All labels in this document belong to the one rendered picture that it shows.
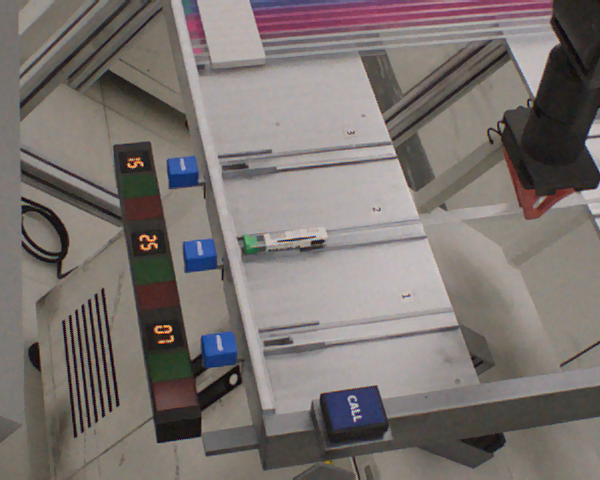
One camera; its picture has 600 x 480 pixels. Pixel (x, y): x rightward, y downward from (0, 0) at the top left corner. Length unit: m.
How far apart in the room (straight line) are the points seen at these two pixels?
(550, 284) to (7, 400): 2.47
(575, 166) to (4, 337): 0.54
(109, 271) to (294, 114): 0.64
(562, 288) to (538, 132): 2.21
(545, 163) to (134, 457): 0.78
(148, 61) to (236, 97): 1.34
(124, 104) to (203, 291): 1.12
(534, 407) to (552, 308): 2.21
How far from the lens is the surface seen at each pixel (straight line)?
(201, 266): 1.08
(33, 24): 1.95
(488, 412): 1.03
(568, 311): 3.22
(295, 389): 1.01
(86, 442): 1.70
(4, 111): 1.20
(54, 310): 1.87
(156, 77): 2.60
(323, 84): 1.26
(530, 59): 1.35
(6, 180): 1.12
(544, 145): 1.06
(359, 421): 0.94
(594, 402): 1.08
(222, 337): 1.02
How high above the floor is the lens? 1.24
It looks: 25 degrees down
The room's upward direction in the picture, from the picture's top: 53 degrees clockwise
